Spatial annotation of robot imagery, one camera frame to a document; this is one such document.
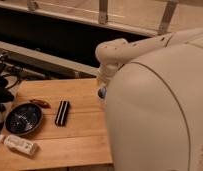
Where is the black white striped eraser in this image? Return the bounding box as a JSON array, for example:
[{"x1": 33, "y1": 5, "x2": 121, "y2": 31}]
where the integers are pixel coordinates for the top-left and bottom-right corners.
[{"x1": 55, "y1": 101, "x2": 70, "y2": 126}]

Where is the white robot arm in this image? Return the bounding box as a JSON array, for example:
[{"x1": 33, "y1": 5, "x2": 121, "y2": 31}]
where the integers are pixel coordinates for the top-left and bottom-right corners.
[{"x1": 95, "y1": 27, "x2": 203, "y2": 171}]

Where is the red chili pepper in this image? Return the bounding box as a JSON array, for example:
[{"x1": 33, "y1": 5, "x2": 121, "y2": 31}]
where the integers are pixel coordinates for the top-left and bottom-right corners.
[{"x1": 30, "y1": 99, "x2": 51, "y2": 108}]

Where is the dark round bowl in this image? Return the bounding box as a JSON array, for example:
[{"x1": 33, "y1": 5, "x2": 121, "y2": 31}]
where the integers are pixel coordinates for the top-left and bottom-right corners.
[{"x1": 5, "y1": 103, "x2": 43, "y2": 135}]

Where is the white plastic bottle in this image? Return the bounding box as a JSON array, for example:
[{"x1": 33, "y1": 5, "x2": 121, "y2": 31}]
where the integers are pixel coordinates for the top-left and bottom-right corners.
[{"x1": 0, "y1": 134, "x2": 38, "y2": 156}]

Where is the metal frame rail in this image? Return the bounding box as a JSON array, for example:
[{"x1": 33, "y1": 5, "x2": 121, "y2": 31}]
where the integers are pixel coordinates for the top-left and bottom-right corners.
[{"x1": 0, "y1": 41, "x2": 97, "y2": 76}]

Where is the black cables and equipment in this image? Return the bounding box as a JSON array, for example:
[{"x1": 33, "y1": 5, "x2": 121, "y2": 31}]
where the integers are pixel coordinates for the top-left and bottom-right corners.
[{"x1": 0, "y1": 53, "x2": 24, "y2": 144}]

